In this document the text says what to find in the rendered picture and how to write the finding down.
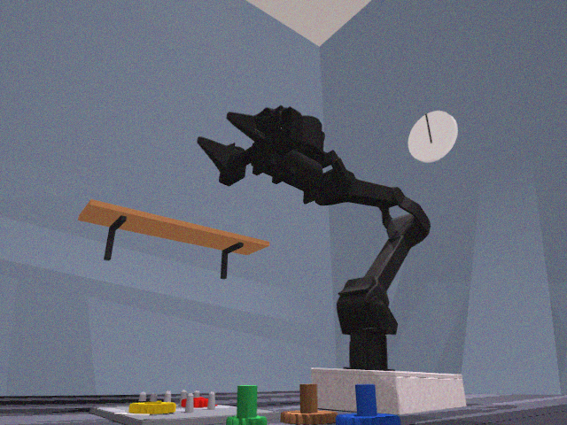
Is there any green gear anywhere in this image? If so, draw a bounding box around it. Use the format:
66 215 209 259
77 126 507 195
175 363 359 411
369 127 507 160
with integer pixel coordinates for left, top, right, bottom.
226 385 267 425

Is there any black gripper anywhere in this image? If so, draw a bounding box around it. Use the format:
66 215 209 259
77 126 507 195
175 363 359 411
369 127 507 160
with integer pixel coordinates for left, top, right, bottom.
197 106 303 186

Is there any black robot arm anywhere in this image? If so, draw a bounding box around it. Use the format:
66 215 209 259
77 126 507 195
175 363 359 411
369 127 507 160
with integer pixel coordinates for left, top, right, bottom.
287 115 431 372

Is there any yellow gear with black stripe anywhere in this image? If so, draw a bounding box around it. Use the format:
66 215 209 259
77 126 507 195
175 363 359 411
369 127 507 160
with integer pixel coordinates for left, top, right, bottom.
129 401 176 414

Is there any red gear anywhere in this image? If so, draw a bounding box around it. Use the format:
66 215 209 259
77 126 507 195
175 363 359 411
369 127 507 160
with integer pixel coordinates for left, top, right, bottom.
181 398 208 408

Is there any brown gear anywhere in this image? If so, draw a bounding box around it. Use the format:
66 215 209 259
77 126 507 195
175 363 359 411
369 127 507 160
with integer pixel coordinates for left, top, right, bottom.
280 384 338 424

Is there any blue gear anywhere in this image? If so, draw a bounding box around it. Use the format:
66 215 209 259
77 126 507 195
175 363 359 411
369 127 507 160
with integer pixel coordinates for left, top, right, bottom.
336 384 400 425

